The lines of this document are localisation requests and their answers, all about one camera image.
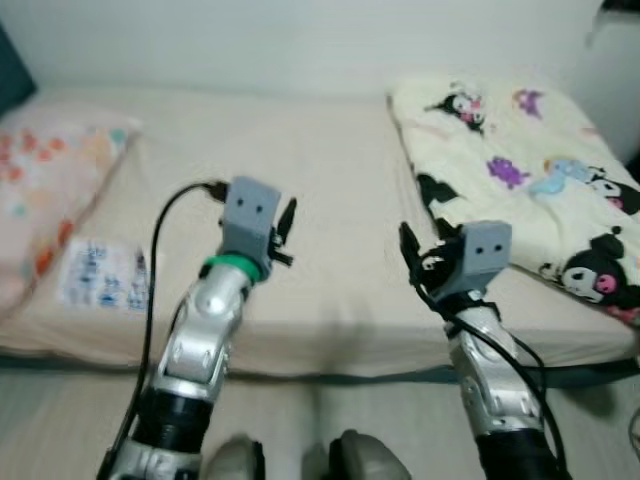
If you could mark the pink floral pillow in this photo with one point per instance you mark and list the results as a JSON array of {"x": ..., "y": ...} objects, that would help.
[{"x": 50, "y": 190}]

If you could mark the white book with blue letters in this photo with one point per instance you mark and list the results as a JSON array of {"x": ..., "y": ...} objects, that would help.
[{"x": 100, "y": 275}]

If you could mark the cream bed mattress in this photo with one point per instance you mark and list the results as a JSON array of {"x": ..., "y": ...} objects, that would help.
[{"x": 330, "y": 180}]

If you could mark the dark bed frame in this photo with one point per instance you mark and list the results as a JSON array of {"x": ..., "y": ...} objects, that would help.
[{"x": 580, "y": 372}]

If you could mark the robot leg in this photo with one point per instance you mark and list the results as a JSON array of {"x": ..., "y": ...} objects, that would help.
[
  {"x": 368, "y": 460},
  {"x": 235, "y": 462}
]

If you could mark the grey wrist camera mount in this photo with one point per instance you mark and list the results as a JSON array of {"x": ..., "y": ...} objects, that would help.
[
  {"x": 482, "y": 255},
  {"x": 250, "y": 215}
]

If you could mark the blue-grey upholstered headboard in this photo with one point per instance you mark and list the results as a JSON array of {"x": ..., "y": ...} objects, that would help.
[{"x": 12, "y": 80}]

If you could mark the robot right leg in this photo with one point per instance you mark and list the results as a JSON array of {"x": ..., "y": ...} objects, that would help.
[{"x": 368, "y": 460}]

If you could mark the black item on cabinet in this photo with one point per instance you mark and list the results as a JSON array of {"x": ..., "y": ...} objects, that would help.
[{"x": 620, "y": 6}]

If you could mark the cream cartoon print quilt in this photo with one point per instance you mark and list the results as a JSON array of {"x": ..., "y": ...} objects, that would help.
[{"x": 500, "y": 150}]

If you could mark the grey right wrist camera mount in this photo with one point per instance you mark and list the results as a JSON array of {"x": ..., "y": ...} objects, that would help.
[{"x": 482, "y": 255}]

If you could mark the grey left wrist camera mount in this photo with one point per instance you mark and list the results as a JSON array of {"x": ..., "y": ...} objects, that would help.
[{"x": 250, "y": 215}]

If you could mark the robot left leg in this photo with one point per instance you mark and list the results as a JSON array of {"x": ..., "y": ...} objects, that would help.
[{"x": 235, "y": 462}]

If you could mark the white cabinet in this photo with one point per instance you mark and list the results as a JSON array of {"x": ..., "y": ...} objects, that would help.
[{"x": 615, "y": 90}]

